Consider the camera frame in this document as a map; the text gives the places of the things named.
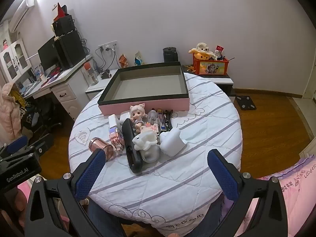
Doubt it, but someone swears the white glass-door cabinet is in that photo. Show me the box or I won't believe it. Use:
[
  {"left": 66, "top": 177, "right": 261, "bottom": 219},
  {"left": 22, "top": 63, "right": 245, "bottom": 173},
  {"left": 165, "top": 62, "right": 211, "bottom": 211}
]
[{"left": 0, "top": 38, "right": 32, "bottom": 84}]

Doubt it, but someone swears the orange snack bag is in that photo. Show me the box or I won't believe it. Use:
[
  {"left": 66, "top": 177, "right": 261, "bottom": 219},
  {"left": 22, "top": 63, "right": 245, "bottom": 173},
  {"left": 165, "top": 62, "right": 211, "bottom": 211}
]
[{"left": 118, "top": 54, "right": 129, "bottom": 68}]

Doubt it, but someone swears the white striped quilted tablecloth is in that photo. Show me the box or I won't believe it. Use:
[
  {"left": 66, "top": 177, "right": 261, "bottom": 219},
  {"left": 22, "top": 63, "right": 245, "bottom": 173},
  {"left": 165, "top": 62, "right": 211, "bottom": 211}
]
[{"left": 69, "top": 73, "right": 243, "bottom": 225}]

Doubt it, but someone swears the large white plug charger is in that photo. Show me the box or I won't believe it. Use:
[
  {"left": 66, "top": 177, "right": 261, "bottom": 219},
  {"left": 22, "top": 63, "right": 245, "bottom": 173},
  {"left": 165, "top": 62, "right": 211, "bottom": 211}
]
[{"left": 159, "top": 128, "right": 188, "bottom": 157}]

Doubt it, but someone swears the copper metal cylinder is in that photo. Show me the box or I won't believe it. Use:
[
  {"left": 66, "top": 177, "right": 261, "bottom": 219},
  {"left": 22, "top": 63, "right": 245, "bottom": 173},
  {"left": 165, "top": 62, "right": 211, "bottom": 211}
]
[{"left": 89, "top": 137, "right": 117, "bottom": 162}]

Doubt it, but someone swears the cat-ear doll figurine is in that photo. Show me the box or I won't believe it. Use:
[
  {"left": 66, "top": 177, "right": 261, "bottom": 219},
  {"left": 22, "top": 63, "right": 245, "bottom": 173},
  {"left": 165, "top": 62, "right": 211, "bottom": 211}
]
[{"left": 130, "top": 103, "right": 149, "bottom": 131}]

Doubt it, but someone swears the black remote control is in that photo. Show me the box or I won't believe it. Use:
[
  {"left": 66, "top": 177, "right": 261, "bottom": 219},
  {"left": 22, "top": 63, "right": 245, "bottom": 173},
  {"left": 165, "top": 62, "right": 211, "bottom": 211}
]
[{"left": 122, "top": 118, "right": 144, "bottom": 174}]

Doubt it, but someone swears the black bathroom scale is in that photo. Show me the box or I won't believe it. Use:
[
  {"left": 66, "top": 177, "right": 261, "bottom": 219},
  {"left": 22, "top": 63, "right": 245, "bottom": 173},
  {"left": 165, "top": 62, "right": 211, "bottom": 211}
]
[{"left": 234, "top": 95, "right": 257, "bottom": 111}]

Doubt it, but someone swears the white air conditioner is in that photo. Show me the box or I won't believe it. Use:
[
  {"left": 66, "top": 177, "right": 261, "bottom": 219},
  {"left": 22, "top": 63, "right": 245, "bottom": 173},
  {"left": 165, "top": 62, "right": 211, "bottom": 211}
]
[{"left": 8, "top": 0, "right": 37, "bottom": 32}]

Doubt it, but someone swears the white animal figurine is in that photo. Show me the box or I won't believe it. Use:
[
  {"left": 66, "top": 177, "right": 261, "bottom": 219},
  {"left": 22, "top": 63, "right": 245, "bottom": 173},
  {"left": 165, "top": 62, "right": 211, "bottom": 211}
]
[{"left": 132, "top": 131, "right": 158, "bottom": 151}]

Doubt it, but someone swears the silver round ball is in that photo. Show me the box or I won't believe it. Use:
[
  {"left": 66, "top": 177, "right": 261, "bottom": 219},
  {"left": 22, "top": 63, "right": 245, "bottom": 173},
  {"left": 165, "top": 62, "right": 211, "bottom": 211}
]
[{"left": 141, "top": 144, "right": 160, "bottom": 163}]

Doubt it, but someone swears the grey charger cable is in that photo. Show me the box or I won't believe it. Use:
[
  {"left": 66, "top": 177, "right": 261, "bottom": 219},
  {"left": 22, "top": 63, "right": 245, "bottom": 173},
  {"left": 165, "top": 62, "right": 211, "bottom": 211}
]
[{"left": 109, "top": 47, "right": 118, "bottom": 70}]

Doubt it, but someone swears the pink block cake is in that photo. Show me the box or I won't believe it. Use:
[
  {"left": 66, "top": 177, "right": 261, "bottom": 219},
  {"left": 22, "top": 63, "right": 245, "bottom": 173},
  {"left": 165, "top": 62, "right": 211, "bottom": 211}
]
[{"left": 141, "top": 125, "right": 158, "bottom": 135}]

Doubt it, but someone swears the white wall socket strip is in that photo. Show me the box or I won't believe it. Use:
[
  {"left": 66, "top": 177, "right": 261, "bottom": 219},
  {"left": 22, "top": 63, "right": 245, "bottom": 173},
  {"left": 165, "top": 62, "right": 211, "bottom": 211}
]
[{"left": 97, "top": 40, "right": 118, "bottom": 52}]

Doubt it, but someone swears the white bedside cabinet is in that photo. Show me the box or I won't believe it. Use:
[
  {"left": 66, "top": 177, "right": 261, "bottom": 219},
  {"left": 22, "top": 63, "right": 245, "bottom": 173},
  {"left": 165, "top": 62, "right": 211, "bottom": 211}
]
[{"left": 85, "top": 69, "right": 119, "bottom": 102}]

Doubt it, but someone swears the black box on tower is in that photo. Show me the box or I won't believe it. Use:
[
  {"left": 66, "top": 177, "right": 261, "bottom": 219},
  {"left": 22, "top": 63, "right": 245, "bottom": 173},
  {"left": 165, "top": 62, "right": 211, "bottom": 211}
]
[{"left": 51, "top": 15, "right": 74, "bottom": 37}]

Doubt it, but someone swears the black office chair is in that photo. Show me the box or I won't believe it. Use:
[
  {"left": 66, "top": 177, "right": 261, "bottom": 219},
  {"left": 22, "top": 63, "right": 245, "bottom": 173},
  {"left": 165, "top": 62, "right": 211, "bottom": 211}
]
[{"left": 21, "top": 99, "right": 62, "bottom": 136}]

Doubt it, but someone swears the black kettle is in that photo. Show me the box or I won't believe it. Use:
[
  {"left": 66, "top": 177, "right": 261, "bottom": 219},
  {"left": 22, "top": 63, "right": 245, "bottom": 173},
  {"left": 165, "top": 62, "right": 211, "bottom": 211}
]
[{"left": 163, "top": 47, "right": 179, "bottom": 63}]

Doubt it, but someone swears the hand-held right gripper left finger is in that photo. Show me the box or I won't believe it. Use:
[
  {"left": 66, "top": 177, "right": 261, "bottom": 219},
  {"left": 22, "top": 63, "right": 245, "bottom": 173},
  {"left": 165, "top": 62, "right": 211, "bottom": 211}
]
[{"left": 25, "top": 149, "right": 127, "bottom": 237}]

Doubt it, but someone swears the small white plug adapter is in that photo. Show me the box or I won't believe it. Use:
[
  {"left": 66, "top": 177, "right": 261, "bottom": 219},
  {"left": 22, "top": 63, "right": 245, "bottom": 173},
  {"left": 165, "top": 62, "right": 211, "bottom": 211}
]
[{"left": 108, "top": 114, "right": 121, "bottom": 131}]

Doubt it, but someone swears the clear bottle with orange cap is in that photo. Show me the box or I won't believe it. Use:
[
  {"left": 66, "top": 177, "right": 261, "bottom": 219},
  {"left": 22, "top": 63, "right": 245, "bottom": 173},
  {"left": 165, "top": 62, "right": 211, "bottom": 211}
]
[{"left": 84, "top": 62, "right": 99, "bottom": 86}]

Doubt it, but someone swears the orange printed storage box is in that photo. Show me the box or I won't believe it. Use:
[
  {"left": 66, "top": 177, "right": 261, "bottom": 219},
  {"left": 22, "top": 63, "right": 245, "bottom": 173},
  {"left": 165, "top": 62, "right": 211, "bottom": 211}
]
[{"left": 193, "top": 54, "right": 229, "bottom": 76}]

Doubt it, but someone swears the black computer monitor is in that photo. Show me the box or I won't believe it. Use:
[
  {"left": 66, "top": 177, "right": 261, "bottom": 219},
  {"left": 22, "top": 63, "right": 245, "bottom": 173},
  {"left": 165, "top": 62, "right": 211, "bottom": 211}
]
[{"left": 38, "top": 36, "right": 60, "bottom": 73}]

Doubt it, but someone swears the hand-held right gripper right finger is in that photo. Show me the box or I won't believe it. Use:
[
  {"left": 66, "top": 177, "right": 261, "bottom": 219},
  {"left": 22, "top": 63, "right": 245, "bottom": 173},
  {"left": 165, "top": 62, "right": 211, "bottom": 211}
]
[{"left": 207, "top": 149, "right": 289, "bottom": 237}]

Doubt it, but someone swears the grey-top low tv stand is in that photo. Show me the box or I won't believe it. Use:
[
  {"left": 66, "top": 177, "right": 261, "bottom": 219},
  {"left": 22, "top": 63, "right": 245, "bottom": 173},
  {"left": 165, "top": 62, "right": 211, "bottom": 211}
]
[{"left": 181, "top": 64, "right": 234, "bottom": 97}]

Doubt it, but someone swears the pink printed bed quilt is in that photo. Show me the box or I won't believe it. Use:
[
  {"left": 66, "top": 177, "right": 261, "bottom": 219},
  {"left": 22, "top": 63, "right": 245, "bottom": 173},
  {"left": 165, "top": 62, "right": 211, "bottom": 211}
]
[{"left": 237, "top": 154, "right": 316, "bottom": 237}]

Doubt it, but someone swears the pink padded jacket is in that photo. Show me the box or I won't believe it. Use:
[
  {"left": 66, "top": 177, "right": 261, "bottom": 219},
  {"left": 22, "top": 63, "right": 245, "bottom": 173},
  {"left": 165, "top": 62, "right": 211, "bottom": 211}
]
[{"left": 0, "top": 83, "right": 23, "bottom": 141}]

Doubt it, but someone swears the black charger cable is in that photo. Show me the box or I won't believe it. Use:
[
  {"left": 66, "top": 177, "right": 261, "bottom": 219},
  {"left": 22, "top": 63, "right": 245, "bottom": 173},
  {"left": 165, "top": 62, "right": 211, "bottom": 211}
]
[{"left": 95, "top": 47, "right": 106, "bottom": 73}]

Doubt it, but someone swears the small white box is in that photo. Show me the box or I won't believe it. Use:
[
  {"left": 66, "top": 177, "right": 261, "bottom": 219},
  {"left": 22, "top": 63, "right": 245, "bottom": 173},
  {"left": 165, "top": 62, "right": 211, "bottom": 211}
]
[{"left": 120, "top": 112, "right": 131, "bottom": 126}]

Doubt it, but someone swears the white desk with drawers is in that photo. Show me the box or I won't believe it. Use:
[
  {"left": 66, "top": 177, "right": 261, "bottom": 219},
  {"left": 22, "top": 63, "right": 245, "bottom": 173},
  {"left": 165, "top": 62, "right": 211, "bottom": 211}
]
[{"left": 23, "top": 54, "right": 94, "bottom": 121}]

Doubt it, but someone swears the colourful packet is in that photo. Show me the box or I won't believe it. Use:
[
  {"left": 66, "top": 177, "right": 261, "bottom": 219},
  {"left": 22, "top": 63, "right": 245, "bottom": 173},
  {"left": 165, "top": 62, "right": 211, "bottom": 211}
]
[{"left": 108, "top": 126, "right": 126, "bottom": 151}]

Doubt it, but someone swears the white and yellow plush toy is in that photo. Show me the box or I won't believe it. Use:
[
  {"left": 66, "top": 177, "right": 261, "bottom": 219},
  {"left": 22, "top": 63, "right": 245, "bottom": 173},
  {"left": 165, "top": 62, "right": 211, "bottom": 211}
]
[{"left": 189, "top": 42, "right": 218, "bottom": 60}]

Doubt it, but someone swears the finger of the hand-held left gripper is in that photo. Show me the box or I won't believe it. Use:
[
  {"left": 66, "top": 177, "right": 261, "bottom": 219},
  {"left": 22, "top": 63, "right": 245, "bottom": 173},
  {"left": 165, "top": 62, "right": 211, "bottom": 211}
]
[
  {"left": 0, "top": 137, "right": 54, "bottom": 165},
  {"left": 0, "top": 135, "right": 28, "bottom": 157}
]

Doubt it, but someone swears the black flower hair clip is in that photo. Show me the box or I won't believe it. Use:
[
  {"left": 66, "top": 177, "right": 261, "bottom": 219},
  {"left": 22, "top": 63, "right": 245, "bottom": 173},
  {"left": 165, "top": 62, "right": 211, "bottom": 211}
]
[{"left": 164, "top": 110, "right": 174, "bottom": 132}]

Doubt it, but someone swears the blue and white snack bag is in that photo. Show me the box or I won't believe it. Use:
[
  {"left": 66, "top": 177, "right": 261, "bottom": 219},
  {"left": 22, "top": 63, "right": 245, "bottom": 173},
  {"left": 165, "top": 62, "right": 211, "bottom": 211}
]
[{"left": 134, "top": 51, "right": 144, "bottom": 66}]

